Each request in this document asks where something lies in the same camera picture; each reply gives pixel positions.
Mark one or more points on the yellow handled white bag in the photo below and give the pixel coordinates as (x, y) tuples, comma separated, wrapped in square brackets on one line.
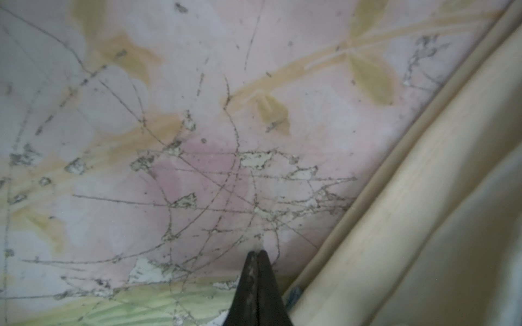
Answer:
[(469, 272)]

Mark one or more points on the pink floral table mat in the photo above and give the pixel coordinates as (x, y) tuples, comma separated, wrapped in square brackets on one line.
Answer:
[(147, 146)]

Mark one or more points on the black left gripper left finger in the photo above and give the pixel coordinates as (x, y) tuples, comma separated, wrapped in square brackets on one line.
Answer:
[(244, 307)]

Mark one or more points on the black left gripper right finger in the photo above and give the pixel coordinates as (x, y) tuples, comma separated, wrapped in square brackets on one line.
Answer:
[(270, 306)]

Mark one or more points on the starry night canvas tote bag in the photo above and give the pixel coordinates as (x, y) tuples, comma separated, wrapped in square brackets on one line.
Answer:
[(470, 126)]

